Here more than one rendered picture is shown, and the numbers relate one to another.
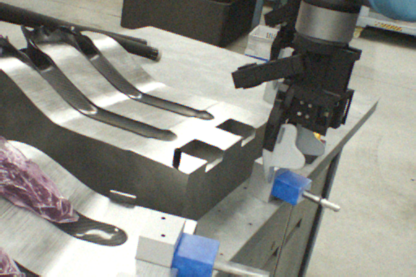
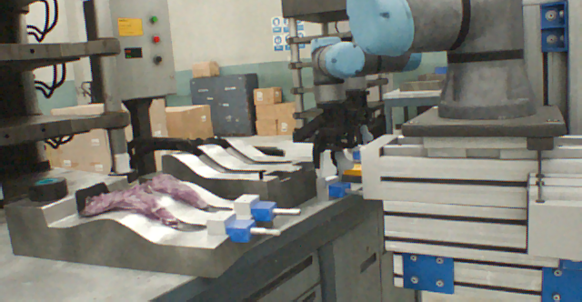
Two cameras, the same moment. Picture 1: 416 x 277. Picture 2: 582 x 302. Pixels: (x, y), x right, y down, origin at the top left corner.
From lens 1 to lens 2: 47 cm
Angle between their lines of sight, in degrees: 18
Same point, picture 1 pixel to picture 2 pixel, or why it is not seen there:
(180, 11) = not seen: hidden behind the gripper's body
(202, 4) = not seen: hidden behind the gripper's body
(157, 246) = (242, 205)
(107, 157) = (230, 186)
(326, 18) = (324, 89)
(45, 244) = (192, 214)
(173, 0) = not seen: hidden behind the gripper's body
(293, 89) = (321, 132)
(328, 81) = (336, 122)
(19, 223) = (179, 206)
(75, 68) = (217, 154)
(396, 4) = (336, 69)
